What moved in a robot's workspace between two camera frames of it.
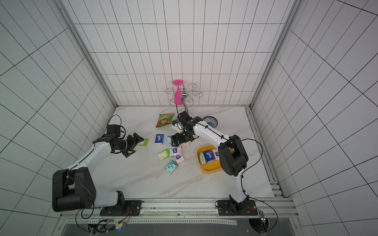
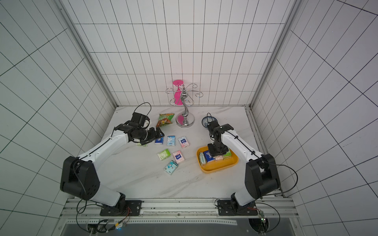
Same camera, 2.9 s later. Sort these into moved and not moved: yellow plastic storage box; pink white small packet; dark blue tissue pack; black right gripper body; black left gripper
Moved: black right gripper body; black left gripper
Not moved: yellow plastic storage box; dark blue tissue pack; pink white small packet
